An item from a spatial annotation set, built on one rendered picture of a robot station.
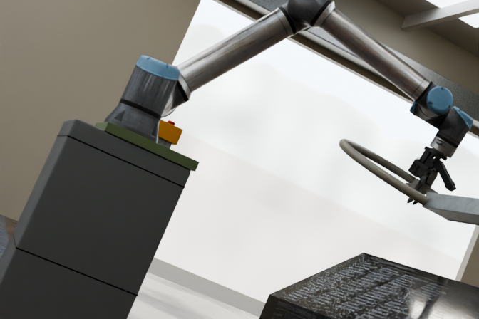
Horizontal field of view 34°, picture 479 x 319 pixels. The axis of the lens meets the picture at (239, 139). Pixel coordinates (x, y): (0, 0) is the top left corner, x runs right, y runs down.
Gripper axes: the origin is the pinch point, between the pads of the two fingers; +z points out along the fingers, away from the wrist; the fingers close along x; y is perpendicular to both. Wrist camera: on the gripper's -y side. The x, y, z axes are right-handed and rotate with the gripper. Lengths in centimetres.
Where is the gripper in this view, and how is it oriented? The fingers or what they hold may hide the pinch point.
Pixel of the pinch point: (413, 202)
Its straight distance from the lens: 293.5
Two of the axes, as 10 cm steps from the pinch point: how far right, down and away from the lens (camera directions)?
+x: -5.2, -1.7, -8.4
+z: -5.1, 8.5, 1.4
